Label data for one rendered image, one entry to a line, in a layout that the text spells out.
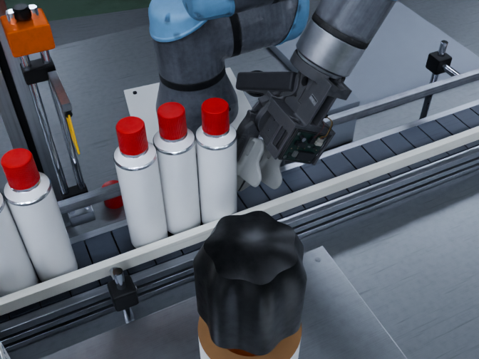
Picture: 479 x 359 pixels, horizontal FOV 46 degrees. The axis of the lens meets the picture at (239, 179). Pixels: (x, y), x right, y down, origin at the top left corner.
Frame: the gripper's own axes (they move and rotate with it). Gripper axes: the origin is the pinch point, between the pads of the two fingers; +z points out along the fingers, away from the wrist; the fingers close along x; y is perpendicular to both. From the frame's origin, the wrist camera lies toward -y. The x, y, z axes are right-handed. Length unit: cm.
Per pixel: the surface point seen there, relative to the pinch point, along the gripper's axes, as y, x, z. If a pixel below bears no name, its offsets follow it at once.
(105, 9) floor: -234, 76, 64
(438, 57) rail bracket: -8.4, 34.1, -23.7
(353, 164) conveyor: -0.1, 20.2, -5.4
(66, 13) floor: -240, 59, 74
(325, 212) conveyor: 6.1, 12.8, -0.1
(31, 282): 2.6, -24.7, 17.3
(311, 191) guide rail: 4.9, 8.8, -2.9
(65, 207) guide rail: -2.9, -21.5, 9.5
